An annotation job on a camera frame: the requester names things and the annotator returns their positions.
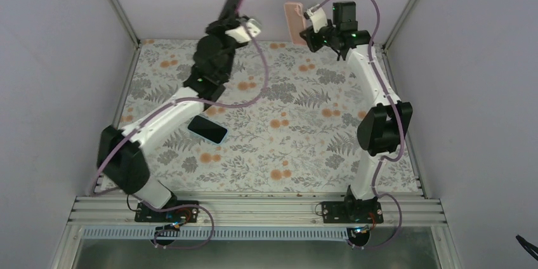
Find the pink phone case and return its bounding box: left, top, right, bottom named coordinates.
left=284, top=1, right=306, bottom=46

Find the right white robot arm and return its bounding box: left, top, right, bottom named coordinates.
left=300, top=1, right=413, bottom=223

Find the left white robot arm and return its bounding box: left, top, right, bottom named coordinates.
left=96, top=16, right=261, bottom=221

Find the floral patterned table mat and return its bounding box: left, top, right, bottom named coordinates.
left=100, top=39, right=421, bottom=195

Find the black object at right edge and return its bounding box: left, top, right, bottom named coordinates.
left=516, top=235, right=538, bottom=261

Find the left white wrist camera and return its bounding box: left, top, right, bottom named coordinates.
left=225, top=17, right=262, bottom=44

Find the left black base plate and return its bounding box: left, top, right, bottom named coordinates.
left=134, top=200, right=199, bottom=224

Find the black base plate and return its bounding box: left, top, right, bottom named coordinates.
left=320, top=200, right=384, bottom=225
left=134, top=200, right=199, bottom=224

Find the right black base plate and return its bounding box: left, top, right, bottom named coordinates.
left=320, top=200, right=384, bottom=225

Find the white slotted cable duct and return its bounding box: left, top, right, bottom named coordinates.
left=81, top=226, right=348, bottom=242

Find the aluminium mounting rail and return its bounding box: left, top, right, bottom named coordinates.
left=68, top=192, right=447, bottom=227

